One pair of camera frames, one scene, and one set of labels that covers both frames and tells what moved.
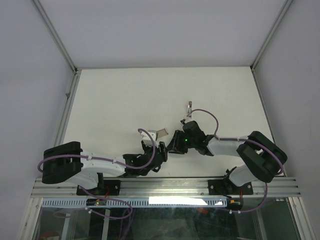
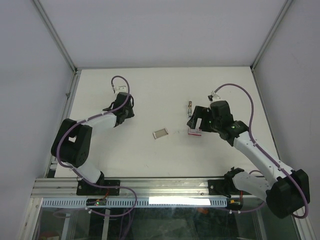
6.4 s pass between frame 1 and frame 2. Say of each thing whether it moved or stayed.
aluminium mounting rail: stayed
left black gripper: moved
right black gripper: moved
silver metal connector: stayed
